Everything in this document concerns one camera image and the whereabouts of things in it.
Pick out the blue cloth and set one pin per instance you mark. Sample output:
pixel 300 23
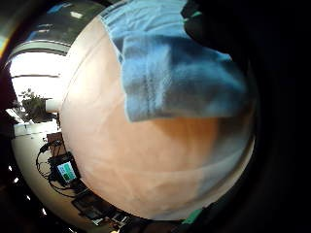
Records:
pixel 175 71

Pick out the bright window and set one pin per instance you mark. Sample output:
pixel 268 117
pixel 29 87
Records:
pixel 35 69

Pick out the brown cardboard box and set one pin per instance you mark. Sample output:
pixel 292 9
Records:
pixel 55 142

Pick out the green potted plant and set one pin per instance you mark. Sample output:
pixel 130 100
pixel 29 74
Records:
pixel 34 106

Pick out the small device with lit screen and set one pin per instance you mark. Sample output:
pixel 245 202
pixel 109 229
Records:
pixel 65 170

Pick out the white shelf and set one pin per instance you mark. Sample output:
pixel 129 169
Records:
pixel 32 127

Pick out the black laptop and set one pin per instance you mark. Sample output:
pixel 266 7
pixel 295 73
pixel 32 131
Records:
pixel 92 205

